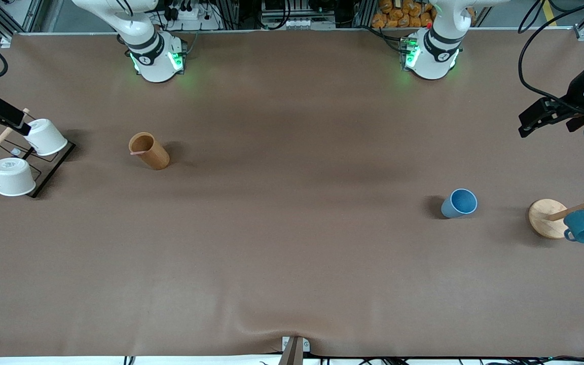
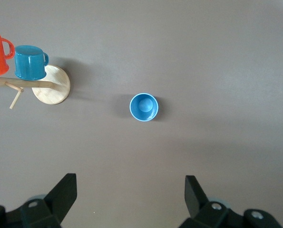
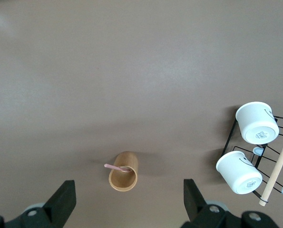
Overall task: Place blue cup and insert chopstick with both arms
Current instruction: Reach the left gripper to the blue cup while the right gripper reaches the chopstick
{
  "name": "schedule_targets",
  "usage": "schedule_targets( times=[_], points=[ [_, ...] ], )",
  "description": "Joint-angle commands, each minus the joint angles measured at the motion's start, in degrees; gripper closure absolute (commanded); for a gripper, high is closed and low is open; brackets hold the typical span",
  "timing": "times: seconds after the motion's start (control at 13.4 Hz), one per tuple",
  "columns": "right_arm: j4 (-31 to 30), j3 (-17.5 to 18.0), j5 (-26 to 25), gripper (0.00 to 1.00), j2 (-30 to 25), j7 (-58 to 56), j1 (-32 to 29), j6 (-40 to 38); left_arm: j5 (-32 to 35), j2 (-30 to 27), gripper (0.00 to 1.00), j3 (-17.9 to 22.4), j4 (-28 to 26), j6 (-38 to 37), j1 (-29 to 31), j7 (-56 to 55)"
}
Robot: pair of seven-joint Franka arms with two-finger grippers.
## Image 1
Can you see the light blue cup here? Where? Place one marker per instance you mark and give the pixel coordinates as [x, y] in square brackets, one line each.
[460, 204]

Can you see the white paper cup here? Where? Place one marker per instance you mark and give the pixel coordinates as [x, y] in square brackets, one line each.
[46, 137]
[13, 177]

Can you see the brown wooden chopstick holder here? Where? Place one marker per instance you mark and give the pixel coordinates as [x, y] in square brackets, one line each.
[150, 152]

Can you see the wooden mug tree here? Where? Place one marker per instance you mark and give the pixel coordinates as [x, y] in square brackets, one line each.
[545, 218]

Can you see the bag of orange snacks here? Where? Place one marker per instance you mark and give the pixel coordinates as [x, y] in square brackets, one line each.
[398, 14]

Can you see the white power strip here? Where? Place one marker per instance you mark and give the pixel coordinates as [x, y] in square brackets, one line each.
[193, 17]

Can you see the brown table cover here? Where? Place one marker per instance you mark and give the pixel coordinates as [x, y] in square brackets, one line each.
[292, 253]

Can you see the metal table bracket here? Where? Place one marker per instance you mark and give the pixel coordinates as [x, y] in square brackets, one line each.
[294, 350]

